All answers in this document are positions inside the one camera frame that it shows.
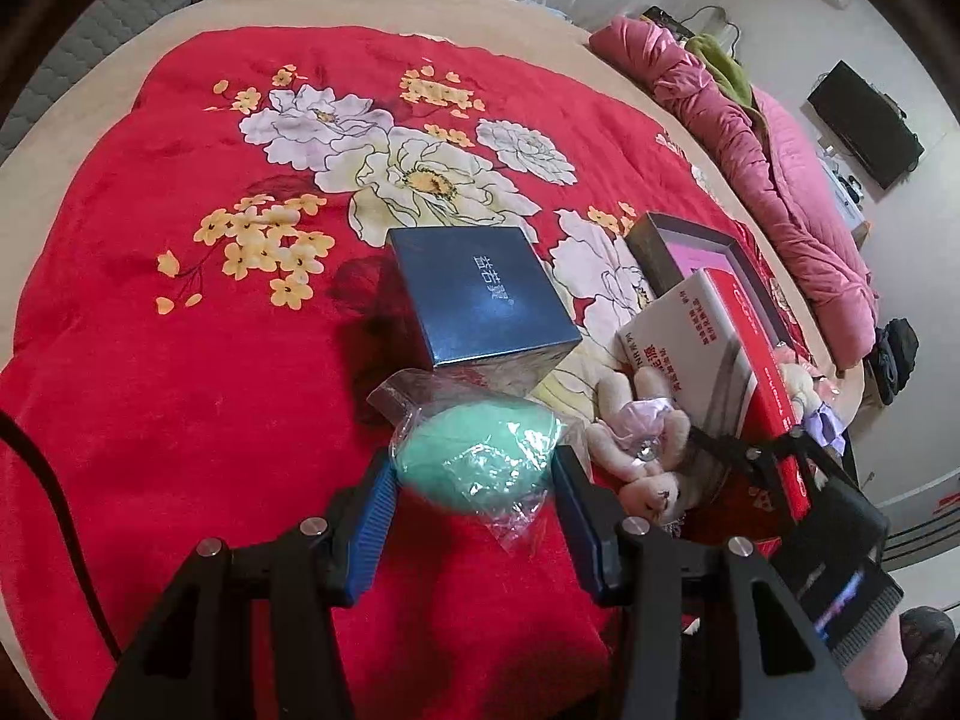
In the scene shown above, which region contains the black television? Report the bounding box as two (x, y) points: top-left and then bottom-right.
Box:
(806, 60), (925, 191)

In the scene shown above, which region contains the black cable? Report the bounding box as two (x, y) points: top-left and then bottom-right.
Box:
(0, 409), (121, 661)

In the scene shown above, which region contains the beige plush bear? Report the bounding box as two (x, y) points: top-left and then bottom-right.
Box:
(776, 360), (848, 458)

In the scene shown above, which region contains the green cloth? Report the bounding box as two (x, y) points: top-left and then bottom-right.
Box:
(686, 34), (755, 110)

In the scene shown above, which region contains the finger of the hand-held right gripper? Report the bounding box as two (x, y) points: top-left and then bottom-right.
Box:
(686, 424), (788, 470)

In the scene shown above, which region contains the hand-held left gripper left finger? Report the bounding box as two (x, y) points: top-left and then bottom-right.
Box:
(94, 457), (398, 720)

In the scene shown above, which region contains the red floral blanket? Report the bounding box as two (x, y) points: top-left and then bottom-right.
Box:
(0, 26), (807, 720)

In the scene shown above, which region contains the person's right forearm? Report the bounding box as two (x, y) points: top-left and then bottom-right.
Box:
(825, 607), (912, 713)

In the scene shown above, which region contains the black bag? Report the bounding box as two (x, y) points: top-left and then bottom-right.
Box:
(862, 319), (920, 406)

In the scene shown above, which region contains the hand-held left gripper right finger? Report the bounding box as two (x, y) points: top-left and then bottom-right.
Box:
(551, 444), (863, 720)

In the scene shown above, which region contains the beige bed sheet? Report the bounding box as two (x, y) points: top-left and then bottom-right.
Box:
(0, 0), (867, 720)

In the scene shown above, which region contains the red white box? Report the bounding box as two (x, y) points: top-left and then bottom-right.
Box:
(615, 268), (811, 526)

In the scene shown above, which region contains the grey quilted cover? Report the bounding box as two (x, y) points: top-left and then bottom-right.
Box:
(0, 0), (241, 166)

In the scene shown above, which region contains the green egg sponge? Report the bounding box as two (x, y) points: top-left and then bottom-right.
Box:
(366, 369), (590, 557)

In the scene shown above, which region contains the pink quilt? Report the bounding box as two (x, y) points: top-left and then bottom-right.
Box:
(589, 15), (878, 372)

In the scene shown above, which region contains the black box device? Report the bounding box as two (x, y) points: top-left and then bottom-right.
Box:
(641, 6), (695, 38)

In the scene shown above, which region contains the shallow grey pink box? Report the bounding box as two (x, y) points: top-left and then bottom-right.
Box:
(625, 212), (796, 361)

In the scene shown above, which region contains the dark blue box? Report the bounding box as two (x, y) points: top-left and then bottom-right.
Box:
(386, 226), (584, 395)

